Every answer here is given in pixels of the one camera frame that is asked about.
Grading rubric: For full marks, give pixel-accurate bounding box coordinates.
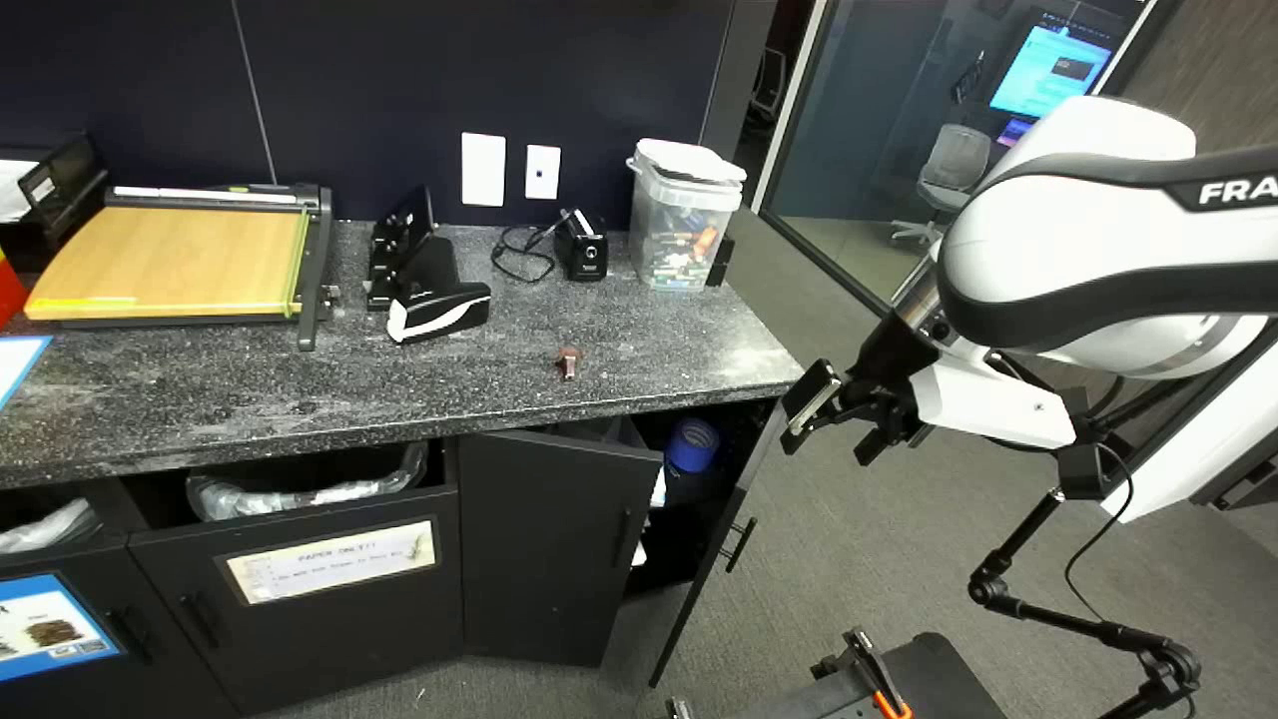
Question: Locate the small brown object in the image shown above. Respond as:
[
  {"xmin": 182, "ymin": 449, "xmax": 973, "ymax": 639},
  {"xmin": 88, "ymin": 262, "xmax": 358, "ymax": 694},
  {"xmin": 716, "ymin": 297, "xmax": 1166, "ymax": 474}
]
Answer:
[{"xmin": 554, "ymin": 346, "xmax": 584, "ymax": 379}]

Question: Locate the lit computer monitor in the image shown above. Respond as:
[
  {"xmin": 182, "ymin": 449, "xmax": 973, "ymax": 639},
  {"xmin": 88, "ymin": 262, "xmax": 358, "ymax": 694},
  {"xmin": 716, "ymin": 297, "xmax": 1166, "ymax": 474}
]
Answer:
[{"xmin": 989, "ymin": 19, "xmax": 1114, "ymax": 120}]

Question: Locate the black cabinet door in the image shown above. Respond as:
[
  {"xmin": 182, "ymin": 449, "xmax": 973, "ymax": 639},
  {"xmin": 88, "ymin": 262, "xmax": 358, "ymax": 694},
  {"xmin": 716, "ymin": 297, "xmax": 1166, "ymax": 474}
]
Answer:
[
  {"xmin": 457, "ymin": 430, "xmax": 658, "ymax": 666},
  {"xmin": 627, "ymin": 399, "xmax": 784, "ymax": 688}
]

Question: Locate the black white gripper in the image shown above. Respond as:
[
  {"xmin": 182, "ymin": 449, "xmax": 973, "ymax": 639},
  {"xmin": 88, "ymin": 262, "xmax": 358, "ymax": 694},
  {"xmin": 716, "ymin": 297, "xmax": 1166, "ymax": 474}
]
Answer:
[{"xmin": 780, "ymin": 314, "xmax": 940, "ymax": 466}]

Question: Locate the white office chair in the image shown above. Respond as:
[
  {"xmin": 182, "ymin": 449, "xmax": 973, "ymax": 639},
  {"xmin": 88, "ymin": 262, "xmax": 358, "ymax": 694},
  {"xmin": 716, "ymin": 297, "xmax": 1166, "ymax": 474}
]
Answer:
[{"xmin": 891, "ymin": 122, "xmax": 994, "ymax": 248}]

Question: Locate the white wall outlet plate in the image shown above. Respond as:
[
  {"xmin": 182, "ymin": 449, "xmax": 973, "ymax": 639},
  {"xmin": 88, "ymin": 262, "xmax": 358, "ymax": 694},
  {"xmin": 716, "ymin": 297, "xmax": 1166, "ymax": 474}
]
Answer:
[{"xmin": 525, "ymin": 145, "xmax": 562, "ymax": 198}]

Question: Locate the white wall switch plate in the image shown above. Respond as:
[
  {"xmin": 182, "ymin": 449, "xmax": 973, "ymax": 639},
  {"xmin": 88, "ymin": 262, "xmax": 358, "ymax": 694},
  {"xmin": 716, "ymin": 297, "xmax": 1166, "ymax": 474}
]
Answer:
[{"xmin": 459, "ymin": 130, "xmax": 507, "ymax": 206}]

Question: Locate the clear plastic lidded container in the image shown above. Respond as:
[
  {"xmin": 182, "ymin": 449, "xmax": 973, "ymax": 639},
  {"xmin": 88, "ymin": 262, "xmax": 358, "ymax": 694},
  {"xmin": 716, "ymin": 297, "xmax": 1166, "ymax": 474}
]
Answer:
[{"xmin": 627, "ymin": 134, "xmax": 745, "ymax": 293}]

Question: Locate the blue bottle in cabinet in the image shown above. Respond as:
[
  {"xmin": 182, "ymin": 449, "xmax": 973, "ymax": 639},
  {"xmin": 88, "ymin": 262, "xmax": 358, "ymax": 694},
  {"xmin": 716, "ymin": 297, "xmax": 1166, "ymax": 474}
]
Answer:
[{"xmin": 664, "ymin": 418, "xmax": 723, "ymax": 481}]

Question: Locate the black hole punch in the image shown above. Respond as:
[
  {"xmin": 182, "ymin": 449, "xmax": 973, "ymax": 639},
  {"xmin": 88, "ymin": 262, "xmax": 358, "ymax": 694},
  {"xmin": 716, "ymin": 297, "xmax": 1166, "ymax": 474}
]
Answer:
[{"xmin": 362, "ymin": 186, "xmax": 437, "ymax": 310}]

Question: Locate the blue picture label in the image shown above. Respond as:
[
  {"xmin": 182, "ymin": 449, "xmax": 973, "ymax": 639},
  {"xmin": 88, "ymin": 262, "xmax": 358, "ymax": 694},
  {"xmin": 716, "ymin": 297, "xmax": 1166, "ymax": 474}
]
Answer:
[{"xmin": 0, "ymin": 577, "xmax": 121, "ymax": 683}]

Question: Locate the wooden paper cutter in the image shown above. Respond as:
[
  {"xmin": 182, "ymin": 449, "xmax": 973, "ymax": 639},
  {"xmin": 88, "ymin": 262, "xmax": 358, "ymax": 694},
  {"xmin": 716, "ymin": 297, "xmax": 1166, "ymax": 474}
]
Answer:
[{"xmin": 23, "ymin": 182, "xmax": 333, "ymax": 346}]

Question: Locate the black white stapler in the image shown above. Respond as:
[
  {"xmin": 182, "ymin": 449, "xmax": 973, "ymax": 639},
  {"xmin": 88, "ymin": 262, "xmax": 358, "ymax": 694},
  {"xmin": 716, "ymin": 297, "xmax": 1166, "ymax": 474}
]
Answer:
[{"xmin": 387, "ymin": 284, "xmax": 490, "ymax": 342}]

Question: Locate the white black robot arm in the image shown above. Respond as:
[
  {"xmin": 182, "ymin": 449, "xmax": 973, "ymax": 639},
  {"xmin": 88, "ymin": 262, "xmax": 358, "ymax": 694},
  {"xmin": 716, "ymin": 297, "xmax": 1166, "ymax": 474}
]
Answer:
[{"xmin": 784, "ymin": 97, "xmax": 1278, "ymax": 453}]

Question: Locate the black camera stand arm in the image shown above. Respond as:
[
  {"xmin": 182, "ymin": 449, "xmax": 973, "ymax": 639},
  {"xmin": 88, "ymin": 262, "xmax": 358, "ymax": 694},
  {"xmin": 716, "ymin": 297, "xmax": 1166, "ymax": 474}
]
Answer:
[{"xmin": 966, "ymin": 493, "xmax": 1201, "ymax": 719}]

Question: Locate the black orange tool base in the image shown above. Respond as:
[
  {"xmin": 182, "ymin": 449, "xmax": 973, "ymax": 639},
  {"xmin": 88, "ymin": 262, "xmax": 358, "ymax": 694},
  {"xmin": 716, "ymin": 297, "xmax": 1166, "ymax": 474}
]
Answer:
[{"xmin": 769, "ymin": 632, "xmax": 1008, "ymax": 719}]

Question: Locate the white drawer label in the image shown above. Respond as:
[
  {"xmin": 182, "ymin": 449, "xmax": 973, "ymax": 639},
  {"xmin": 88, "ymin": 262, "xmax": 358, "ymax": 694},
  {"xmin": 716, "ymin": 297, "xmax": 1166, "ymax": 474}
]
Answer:
[{"xmin": 228, "ymin": 519, "xmax": 437, "ymax": 607}]

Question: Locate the black trash bin drawer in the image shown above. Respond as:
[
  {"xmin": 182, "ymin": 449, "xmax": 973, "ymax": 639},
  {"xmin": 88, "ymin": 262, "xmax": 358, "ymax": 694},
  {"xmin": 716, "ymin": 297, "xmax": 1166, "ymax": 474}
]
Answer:
[{"xmin": 122, "ymin": 439, "xmax": 465, "ymax": 711}]

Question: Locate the black cable on counter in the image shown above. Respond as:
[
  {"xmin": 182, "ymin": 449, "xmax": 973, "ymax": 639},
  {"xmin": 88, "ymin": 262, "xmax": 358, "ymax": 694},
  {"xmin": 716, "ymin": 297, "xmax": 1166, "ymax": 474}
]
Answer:
[{"xmin": 486, "ymin": 214, "xmax": 562, "ymax": 288}]

